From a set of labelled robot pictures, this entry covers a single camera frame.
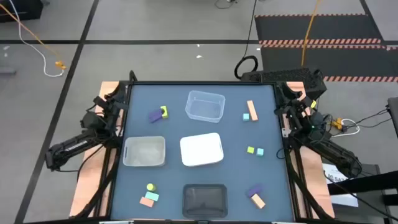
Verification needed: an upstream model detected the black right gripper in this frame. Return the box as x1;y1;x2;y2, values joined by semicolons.
274;98;315;126

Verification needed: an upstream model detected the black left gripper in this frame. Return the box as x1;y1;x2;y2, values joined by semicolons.
93;95;129;130

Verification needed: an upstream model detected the long orange block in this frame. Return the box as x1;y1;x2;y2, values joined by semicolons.
246;100;259;122

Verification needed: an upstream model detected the purple rectangular block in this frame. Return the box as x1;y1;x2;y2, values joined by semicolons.
246;184;264;198
148;108;164;124

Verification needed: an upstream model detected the white plastic bin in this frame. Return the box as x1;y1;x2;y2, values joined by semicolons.
179;132;224;167

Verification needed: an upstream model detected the orange rectangular block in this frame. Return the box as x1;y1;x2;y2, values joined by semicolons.
251;193;266;210
139;196;155;208

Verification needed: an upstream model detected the black perforated computer tower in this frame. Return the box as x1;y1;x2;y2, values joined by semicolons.
241;67;328;100

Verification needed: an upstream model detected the grey translucent plastic bin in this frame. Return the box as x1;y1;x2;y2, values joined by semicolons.
122;136;167;167

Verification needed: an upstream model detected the yellow power plug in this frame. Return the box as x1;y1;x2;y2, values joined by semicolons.
331;117;345;130

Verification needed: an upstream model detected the black mat striped edge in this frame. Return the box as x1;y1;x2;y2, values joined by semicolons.
259;44;398;83
254;13;384;45

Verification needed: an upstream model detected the wooden side board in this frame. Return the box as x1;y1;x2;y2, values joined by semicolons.
68;81;125;218
285;81;336;218

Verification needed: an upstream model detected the clear plastic bin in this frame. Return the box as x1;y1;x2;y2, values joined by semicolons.
185;90;226;123

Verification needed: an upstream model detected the white printed paper sheet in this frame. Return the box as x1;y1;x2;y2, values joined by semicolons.
322;163;359;208

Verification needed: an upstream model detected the dark grey panel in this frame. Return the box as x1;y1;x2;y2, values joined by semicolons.
387;96;398;139

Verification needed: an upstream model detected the black metal beam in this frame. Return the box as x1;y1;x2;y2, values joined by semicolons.
328;170;398;196

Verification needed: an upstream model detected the black plastic bin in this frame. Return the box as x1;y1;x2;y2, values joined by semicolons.
182;184;228;219

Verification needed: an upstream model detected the black box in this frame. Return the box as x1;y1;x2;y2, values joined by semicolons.
0;0;44;23

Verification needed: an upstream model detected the white looped cable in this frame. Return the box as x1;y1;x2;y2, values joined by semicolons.
331;118;361;138

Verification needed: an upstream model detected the orange cable with plug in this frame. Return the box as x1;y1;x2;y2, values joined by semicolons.
0;3;67;70

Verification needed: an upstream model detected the long yellow cable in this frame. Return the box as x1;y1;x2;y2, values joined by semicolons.
300;0;321;68

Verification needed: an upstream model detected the long white cable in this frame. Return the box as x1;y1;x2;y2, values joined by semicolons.
7;0;65;78

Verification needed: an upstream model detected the black coiled cable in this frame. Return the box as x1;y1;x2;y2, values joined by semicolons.
233;0;259;80

